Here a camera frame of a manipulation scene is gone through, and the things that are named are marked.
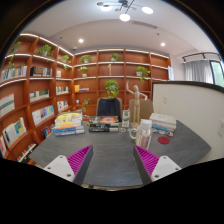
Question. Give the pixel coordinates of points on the white wall outlet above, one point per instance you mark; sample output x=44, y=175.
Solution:
x=221, y=128

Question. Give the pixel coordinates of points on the white wall switch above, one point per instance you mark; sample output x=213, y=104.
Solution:
x=165, y=99

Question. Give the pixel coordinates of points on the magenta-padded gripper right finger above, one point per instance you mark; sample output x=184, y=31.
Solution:
x=163, y=166

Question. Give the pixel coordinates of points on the dark blue office chair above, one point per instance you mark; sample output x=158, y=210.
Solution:
x=109, y=106

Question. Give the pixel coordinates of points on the orange wooden shelf unit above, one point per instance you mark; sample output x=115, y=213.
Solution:
x=43, y=96

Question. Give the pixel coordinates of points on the window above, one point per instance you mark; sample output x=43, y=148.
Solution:
x=218, y=73

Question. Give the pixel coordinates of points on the black curtain rail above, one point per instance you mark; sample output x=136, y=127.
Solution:
x=200, y=54

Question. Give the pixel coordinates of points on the wooden artist mannequin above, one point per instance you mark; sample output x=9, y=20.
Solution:
x=136, y=100

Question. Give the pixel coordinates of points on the stack of colourful books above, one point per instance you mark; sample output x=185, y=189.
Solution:
x=68, y=125

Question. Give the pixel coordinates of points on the yellow-green striped mug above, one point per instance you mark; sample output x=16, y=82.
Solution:
x=133, y=134

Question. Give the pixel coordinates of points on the tall green-white carton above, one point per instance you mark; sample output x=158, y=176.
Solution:
x=125, y=118

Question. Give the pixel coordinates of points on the ceiling air vent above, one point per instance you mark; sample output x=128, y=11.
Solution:
x=142, y=25

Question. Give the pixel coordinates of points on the stack of white books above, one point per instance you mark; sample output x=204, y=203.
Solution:
x=163, y=120

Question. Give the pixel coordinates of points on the blue-orange round sticker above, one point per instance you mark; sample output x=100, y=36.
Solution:
x=170, y=134

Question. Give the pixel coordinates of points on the small round patterned sticker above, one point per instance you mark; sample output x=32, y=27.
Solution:
x=163, y=132

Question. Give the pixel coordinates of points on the grey curtain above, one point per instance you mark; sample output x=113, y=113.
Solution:
x=198, y=71

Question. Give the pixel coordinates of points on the flat round red coaster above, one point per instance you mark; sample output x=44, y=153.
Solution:
x=163, y=140

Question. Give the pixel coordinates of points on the recessed ceiling light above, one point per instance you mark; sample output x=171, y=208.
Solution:
x=162, y=44
x=81, y=40

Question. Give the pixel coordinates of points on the stack of dark books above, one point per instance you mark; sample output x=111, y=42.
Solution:
x=103, y=124

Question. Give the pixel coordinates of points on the clear plastic bottle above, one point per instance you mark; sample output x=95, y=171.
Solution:
x=144, y=133

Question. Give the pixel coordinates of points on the multi-bulb ceiling lamp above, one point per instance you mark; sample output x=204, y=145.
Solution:
x=125, y=16

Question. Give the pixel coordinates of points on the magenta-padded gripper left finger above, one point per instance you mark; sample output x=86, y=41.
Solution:
x=61, y=166

